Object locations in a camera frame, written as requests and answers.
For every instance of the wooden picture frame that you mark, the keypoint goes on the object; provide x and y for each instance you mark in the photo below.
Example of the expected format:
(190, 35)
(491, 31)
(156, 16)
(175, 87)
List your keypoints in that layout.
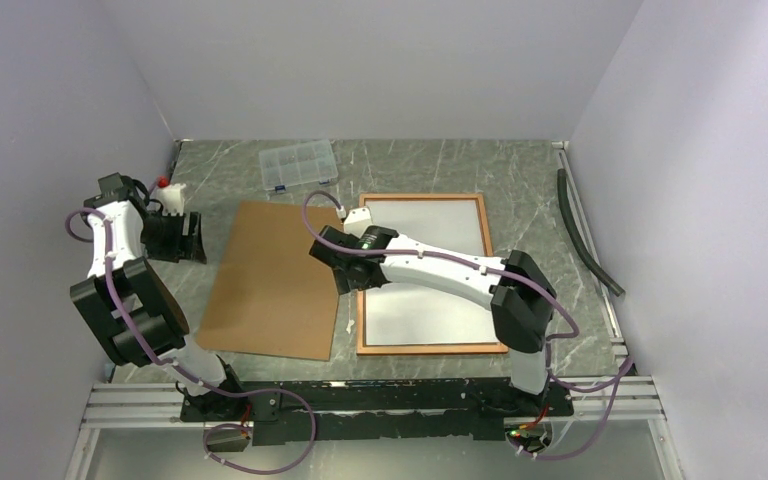
(424, 351)

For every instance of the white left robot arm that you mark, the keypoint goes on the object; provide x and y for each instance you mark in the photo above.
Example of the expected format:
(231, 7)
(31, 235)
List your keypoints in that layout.
(129, 310)

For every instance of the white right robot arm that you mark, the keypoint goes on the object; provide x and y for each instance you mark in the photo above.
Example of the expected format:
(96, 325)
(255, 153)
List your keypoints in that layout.
(416, 295)

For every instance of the clear plastic organizer box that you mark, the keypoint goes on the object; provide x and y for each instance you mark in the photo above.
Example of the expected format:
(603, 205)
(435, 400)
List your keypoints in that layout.
(297, 164)

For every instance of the brown backing board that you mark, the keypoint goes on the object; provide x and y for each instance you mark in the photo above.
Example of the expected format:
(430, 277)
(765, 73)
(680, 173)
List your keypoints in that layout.
(270, 297)

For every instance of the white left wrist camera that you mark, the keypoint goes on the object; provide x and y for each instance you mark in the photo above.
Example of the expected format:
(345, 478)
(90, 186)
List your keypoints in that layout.
(170, 196)

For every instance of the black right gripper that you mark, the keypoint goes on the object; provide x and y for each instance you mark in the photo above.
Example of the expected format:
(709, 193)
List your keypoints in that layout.
(346, 285)

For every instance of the aluminium extrusion rail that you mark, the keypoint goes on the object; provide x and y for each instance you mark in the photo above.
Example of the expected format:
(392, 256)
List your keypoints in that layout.
(131, 429)

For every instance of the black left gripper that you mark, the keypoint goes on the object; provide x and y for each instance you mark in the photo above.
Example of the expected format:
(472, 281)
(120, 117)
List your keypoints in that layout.
(187, 246)

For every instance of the sunset photo print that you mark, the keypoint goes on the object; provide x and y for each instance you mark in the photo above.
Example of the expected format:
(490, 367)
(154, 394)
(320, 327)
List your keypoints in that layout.
(424, 318)

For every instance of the black foam tube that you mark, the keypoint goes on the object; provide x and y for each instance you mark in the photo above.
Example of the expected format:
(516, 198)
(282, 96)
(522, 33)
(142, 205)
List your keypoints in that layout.
(576, 238)

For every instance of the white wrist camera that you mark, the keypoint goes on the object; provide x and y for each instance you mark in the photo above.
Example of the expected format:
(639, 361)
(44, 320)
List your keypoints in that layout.
(170, 196)
(357, 221)

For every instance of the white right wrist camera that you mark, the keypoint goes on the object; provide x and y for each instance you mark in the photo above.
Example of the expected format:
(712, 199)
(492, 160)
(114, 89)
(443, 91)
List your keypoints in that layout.
(357, 221)

